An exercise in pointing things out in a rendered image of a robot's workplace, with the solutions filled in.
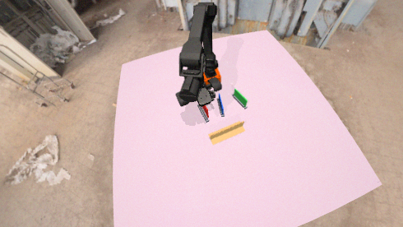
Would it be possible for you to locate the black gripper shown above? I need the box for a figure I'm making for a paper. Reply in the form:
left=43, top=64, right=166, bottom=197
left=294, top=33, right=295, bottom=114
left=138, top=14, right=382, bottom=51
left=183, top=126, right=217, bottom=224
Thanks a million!
left=175, top=77, right=222, bottom=107

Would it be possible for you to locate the green board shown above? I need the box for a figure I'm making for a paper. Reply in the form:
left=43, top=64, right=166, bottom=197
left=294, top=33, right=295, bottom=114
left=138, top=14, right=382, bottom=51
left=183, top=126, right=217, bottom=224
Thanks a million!
left=234, top=89, right=248, bottom=108

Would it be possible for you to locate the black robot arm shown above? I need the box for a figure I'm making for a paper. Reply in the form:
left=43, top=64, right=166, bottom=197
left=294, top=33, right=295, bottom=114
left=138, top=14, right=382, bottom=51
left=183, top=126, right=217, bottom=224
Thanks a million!
left=178, top=2, right=218, bottom=107

